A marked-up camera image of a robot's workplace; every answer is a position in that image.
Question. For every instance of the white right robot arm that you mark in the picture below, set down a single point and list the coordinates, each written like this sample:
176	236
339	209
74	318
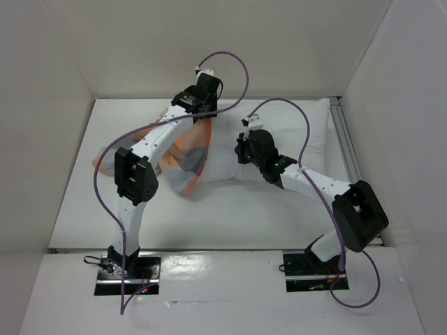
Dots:
287	174

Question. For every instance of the white pillow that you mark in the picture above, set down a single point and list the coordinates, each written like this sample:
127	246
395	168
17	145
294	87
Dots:
298	129

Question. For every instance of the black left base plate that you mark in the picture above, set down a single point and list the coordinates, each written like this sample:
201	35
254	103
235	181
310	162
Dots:
142	279

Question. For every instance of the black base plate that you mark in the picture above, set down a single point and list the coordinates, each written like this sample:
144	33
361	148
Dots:
300	277
142	279

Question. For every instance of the orange grey checked pillowcase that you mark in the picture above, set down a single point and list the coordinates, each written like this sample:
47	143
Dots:
181	165

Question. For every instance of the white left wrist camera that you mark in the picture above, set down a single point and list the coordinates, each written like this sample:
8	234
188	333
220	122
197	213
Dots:
199	70

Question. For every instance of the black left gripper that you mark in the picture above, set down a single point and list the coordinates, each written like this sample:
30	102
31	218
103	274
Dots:
212	105

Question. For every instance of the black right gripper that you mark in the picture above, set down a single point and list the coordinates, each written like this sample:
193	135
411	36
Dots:
241	150

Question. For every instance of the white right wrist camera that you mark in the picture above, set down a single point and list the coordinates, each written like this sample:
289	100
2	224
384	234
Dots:
251	123

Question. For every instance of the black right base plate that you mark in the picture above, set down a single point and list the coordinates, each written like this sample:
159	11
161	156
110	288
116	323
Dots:
300	277

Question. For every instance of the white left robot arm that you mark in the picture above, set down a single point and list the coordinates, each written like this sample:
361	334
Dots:
135	175

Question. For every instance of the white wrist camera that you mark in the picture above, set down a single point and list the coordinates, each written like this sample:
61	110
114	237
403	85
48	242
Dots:
199	70
251	123

